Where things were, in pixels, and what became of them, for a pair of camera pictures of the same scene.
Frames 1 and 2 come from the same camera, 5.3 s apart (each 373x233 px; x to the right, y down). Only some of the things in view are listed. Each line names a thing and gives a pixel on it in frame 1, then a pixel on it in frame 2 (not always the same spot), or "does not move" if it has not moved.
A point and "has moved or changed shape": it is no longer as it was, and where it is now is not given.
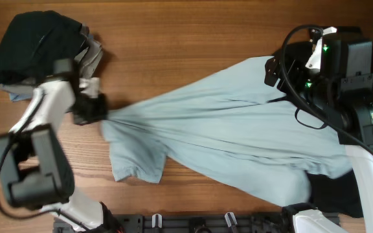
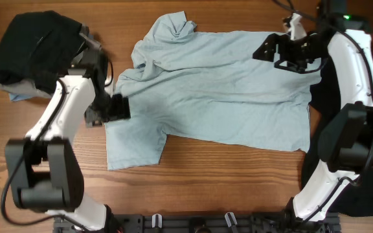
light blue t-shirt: [231, 128] has moved or changed shape
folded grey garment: [32, 86] does not move
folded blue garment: [15, 96] does not move
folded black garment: [31, 43] does not move
